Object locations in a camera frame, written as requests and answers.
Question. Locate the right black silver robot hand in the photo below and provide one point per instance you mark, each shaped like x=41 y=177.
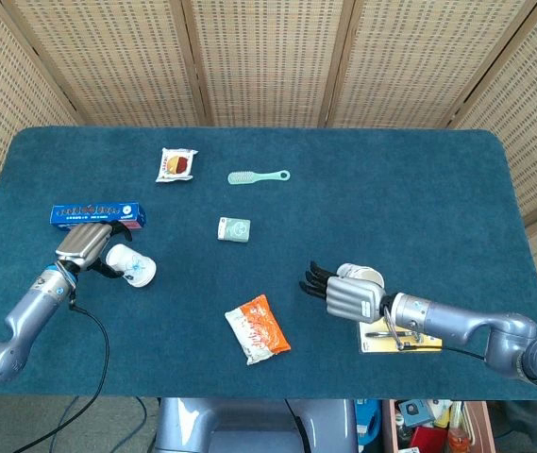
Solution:
x=353 y=299

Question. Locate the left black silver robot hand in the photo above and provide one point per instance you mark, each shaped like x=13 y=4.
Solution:
x=84 y=245

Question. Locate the white paper cup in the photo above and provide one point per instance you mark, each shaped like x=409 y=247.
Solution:
x=136 y=269

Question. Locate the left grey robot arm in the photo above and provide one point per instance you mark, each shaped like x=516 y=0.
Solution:
x=27 y=311

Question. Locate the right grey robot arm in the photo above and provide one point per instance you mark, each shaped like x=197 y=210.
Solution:
x=461 y=321

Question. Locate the blue cookie box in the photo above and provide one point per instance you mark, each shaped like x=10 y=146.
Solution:
x=93 y=212

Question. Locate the razor in yellow blister pack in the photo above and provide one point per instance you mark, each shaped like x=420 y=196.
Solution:
x=376 y=342

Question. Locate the blue table carpet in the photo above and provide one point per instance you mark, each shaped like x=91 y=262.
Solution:
x=334 y=217

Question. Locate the orange white snack bag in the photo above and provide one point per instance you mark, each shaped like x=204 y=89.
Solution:
x=258 y=330

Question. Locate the white snack packet red yellow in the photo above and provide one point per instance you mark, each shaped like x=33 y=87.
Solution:
x=176 y=165

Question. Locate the blue plastic object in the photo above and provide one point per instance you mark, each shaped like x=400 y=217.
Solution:
x=367 y=422

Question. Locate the pale green tissue pack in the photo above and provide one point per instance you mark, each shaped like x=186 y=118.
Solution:
x=234 y=229

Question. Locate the red box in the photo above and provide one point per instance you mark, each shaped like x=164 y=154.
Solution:
x=426 y=439

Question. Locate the mint green hairbrush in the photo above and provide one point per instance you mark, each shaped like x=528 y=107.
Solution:
x=239 y=177

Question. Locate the grey robot torso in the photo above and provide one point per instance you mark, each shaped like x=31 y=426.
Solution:
x=230 y=424

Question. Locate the pink storage box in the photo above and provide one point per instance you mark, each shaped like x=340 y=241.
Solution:
x=482 y=424

